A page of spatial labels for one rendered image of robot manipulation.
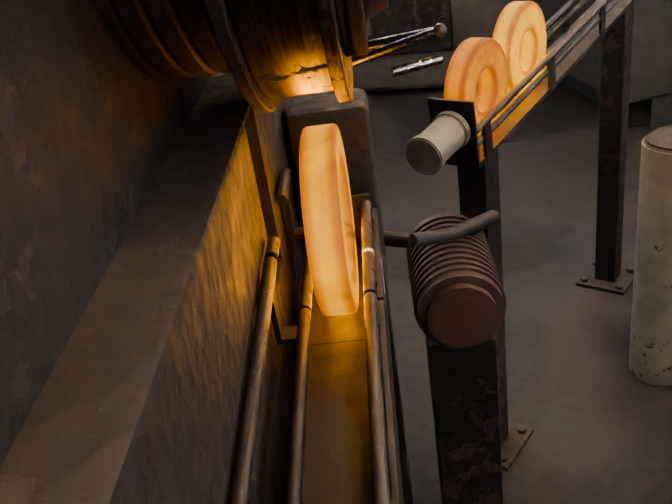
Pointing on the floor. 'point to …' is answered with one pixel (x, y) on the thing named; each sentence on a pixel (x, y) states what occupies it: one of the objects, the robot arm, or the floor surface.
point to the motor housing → (461, 358)
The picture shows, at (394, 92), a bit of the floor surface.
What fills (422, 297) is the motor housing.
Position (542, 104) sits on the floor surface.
